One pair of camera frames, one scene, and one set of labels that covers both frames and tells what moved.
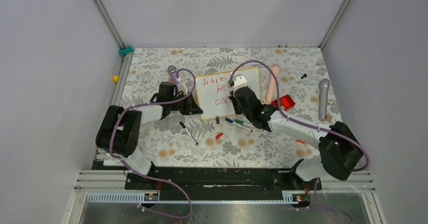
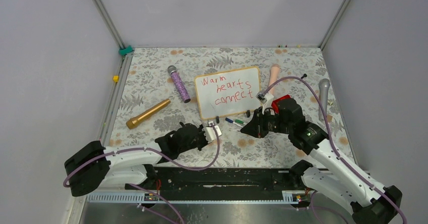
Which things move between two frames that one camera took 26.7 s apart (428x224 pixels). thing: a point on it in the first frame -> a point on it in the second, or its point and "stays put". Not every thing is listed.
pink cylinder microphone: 274,74 stays put
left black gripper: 191,106 -> 205,142
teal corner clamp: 122,52 stays put
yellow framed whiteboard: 213,92 stays put
